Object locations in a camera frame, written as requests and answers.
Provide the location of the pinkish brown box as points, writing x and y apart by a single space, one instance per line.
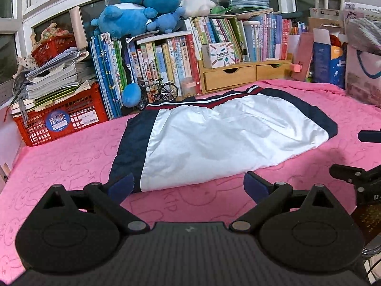
305 56

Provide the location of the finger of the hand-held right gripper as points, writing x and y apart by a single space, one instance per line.
346 173
370 135

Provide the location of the beige leaning board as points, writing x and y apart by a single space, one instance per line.
79 28

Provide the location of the stack of teal booklets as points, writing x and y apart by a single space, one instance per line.
250 2

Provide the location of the beige stuffed toy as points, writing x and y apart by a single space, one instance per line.
55 31

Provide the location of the row of pastel paperback books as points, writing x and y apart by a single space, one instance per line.
253 38

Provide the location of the translucent pink plastic jar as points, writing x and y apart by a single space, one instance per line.
188 87

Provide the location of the blue printed box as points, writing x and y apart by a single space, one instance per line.
337 67

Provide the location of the small red plastic basket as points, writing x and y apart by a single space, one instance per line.
53 50

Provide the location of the wooden desk organizer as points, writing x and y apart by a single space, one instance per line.
201 77

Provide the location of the grey knitted cloth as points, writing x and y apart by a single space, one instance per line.
364 34

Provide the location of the small pink note pad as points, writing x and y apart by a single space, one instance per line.
297 67

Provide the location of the pink printed blanket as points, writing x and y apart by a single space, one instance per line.
74 161

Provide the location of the stack of paper workbooks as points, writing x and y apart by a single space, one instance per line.
56 80

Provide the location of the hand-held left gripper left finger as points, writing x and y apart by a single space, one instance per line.
120 188

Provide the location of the wooden drawer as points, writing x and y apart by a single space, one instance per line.
229 77
272 71

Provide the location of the small blue plush toy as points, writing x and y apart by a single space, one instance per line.
131 95

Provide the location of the black miniature bicycle model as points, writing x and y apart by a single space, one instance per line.
166 92

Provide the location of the star print cloth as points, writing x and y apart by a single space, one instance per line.
26 62

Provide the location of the large red plastic crate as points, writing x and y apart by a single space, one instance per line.
74 119

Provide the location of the black flat object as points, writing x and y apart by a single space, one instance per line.
290 15

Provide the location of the white printed card box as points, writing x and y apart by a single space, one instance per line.
221 55

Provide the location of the navy white striped jacket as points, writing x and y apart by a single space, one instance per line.
223 137

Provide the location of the white printed carton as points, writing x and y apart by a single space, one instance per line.
361 9

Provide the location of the row of tall study books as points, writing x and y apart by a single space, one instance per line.
154 62

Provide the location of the brown cardboard box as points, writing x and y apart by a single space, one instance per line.
326 23

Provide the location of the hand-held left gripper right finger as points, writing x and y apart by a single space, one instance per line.
256 186

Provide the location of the large blue plush toy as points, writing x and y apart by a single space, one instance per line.
125 20

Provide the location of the blue box with white flap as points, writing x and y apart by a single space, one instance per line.
321 62

